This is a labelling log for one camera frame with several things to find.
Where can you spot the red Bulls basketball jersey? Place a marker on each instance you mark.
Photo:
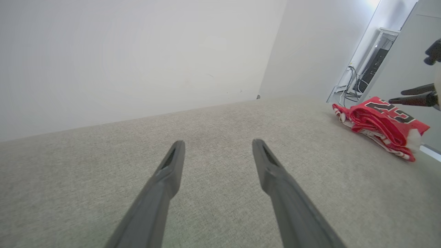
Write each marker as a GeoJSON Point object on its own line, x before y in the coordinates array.
{"type": "Point", "coordinates": [372, 120]}

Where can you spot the black electronic box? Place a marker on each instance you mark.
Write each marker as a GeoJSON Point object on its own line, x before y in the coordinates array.
{"type": "Point", "coordinates": [373, 67]}

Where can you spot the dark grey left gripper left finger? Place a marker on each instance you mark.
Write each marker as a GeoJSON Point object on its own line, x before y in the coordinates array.
{"type": "Point", "coordinates": [158, 196]}

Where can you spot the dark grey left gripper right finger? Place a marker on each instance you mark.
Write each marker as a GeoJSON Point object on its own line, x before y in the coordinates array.
{"type": "Point", "coordinates": [289, 206]}

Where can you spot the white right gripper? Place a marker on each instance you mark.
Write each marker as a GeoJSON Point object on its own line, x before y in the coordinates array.
{"type": "Point", "coordinates": [438, 86]}

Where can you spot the white metal cabinet frame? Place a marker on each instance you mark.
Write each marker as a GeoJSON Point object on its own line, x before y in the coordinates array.
{"type": "Point", "coordinates": [370, 51]}

